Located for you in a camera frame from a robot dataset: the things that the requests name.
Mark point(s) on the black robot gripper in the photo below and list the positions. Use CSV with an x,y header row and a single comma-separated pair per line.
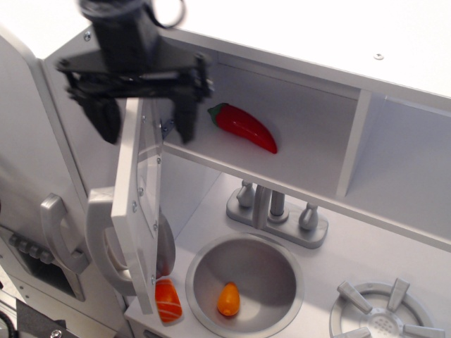
x,y
133,60

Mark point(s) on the white microwave door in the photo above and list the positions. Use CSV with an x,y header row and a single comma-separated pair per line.
x,y
135,208

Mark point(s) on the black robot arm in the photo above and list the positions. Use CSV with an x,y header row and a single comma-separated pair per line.
x,y
116,8

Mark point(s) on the red toy chili pepper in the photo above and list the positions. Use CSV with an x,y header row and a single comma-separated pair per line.
x,y
242,124

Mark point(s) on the white toy fridge door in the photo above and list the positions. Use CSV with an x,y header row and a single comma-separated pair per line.
x,y
35,158

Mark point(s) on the grey toy faucet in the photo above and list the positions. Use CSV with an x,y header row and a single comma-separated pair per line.
x,y
267,210

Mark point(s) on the white toy kitchen cabinet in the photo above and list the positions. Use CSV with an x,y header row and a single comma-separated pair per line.
x,y
357,94

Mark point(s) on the grey ice dispenser panel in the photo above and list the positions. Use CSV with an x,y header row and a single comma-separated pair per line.
x,y
38,262

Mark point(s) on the orange toy salmon sushi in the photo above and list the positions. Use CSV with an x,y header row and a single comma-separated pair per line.
x,y
167,301

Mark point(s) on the orange toy fruit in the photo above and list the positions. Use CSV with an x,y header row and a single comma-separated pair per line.
x,y
228,303

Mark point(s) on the round metal sink bowl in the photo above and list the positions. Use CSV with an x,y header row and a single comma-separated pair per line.
x,y
267,276

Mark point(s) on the grey toy stove burner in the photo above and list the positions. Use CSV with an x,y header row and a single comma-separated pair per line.
x,y
376,309

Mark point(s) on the grey microwave door handle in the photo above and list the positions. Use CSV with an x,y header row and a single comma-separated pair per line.
x,y
98,222

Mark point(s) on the grey fridge door handle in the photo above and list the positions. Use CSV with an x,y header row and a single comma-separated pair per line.
x,y
52,213

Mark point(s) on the grey toy wall phone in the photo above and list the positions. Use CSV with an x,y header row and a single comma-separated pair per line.
x,y
165,259

